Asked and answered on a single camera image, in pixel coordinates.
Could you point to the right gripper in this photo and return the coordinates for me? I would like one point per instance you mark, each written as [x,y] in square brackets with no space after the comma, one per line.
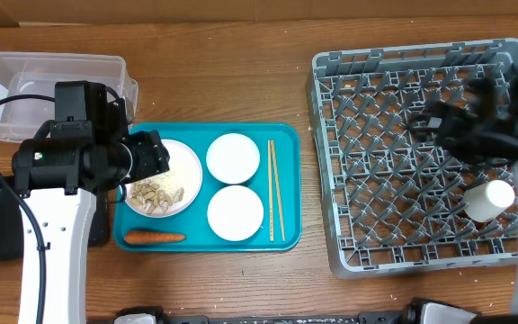
[445,119]

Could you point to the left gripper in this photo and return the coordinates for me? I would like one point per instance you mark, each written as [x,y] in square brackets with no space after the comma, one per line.
[152,155]

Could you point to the white cup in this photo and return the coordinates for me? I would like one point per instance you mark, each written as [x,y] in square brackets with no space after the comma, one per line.
[486,201]

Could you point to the white bowl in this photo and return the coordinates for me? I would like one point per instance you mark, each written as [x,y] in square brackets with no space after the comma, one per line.
[233,158]

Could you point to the pink bowl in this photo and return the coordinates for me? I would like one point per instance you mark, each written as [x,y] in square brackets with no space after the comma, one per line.
[235,213]

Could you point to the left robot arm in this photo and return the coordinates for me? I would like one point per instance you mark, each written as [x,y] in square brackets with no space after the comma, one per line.
[58,181]

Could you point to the pink plate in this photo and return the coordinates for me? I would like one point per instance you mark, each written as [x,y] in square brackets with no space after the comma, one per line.
[185,170]

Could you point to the peanut shells pile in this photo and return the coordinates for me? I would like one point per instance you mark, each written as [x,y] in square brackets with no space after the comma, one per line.
[155,196]

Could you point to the orange carrot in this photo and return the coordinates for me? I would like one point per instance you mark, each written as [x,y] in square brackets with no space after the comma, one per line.
[141,237]

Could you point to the gray dish rack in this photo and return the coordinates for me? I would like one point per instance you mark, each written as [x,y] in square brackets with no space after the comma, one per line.
[391,198]

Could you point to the teal serving tray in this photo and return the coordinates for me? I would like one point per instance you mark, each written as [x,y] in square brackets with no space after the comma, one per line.
[193,221]

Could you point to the black tray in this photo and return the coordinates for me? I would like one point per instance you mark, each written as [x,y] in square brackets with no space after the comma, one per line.
[11,237]

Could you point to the clear plastic bin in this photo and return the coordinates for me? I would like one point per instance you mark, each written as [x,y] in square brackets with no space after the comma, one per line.
[36,73]

